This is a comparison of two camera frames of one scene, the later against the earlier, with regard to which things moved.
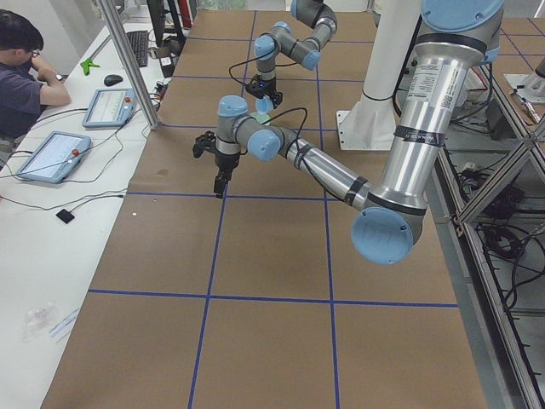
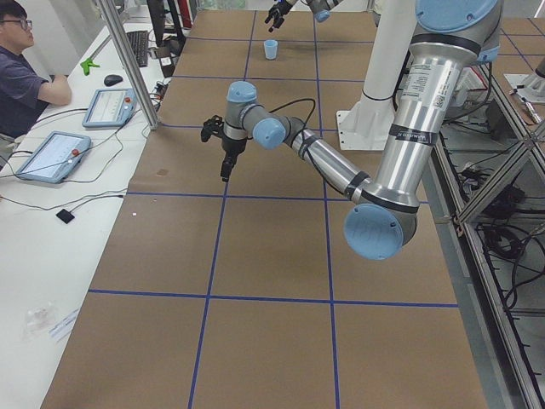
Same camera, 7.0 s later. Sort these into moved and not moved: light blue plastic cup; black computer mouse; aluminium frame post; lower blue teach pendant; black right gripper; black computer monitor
Moved: light blue plastic cup; black right gripper
Not moved: black computer mouse; lower blue teach pendant; black computer monitor; aluminium frame post
